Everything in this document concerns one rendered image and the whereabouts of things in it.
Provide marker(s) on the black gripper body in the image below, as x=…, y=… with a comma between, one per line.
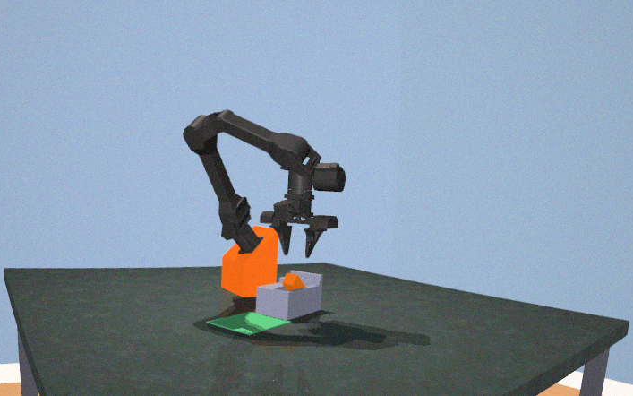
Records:
x=314, y=222

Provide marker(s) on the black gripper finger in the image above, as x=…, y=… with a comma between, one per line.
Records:
x=284, y=235
x=312, y=236

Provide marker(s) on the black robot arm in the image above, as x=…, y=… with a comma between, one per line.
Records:
x=288, y=150

